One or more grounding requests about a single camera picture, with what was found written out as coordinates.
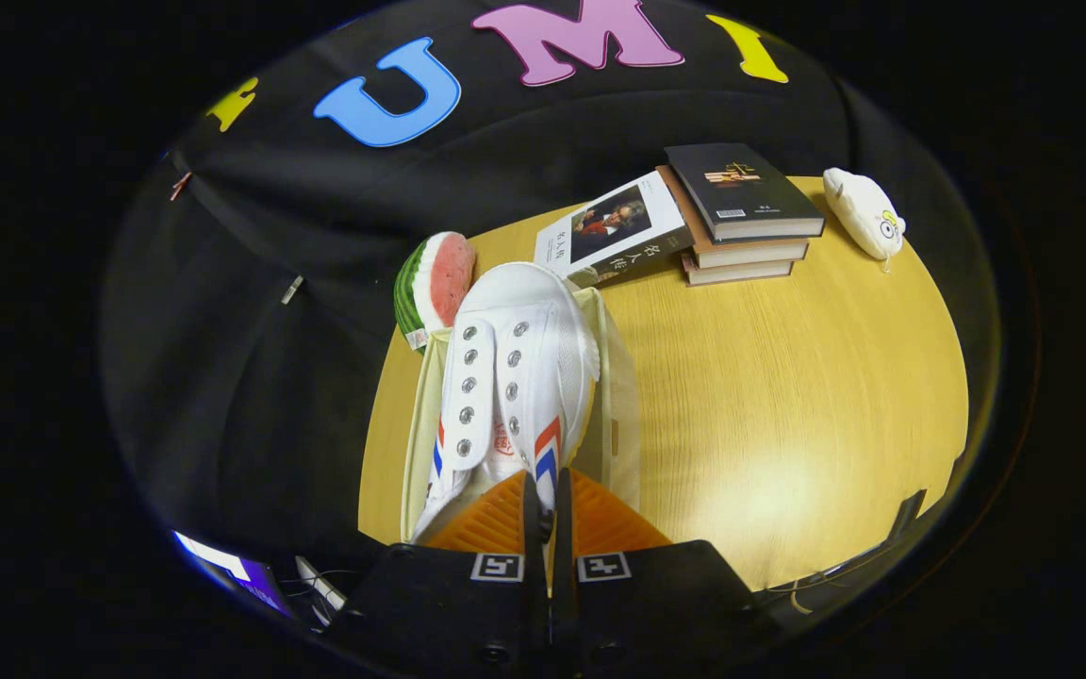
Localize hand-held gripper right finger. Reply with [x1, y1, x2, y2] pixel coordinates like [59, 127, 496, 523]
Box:
[552, 469, 780, 679]

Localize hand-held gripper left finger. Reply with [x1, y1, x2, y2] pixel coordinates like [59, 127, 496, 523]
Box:
[328, 471, 549, 679]

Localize beige fabric storage box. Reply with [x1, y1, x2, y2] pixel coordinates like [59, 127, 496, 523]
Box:
[400, 286, 643, 546]

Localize white canvas shoe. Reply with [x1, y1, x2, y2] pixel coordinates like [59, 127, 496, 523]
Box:
[411, 261, 601, 546]

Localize watermelon slice toy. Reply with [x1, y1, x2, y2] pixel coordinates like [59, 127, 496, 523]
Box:
[393, 231, 477, 352]

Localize glowing screen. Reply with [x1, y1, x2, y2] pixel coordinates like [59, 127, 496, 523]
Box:
[173, 530, 294, 619]

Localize thin brown book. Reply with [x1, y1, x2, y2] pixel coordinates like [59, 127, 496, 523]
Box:
[680, 253, 795, 287]

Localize white portrait cover book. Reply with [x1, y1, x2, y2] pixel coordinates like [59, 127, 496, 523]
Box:
[534, 170, 695, 290]

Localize brown cover book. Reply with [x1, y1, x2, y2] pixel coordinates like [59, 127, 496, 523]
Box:
[656, 165, 810, 270]

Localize black cover book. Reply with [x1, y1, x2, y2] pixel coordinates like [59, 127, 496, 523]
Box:
[664, 142, 827, 242]

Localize white plush toy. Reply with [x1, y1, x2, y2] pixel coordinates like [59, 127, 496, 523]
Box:
[822, 167, 907, 263]

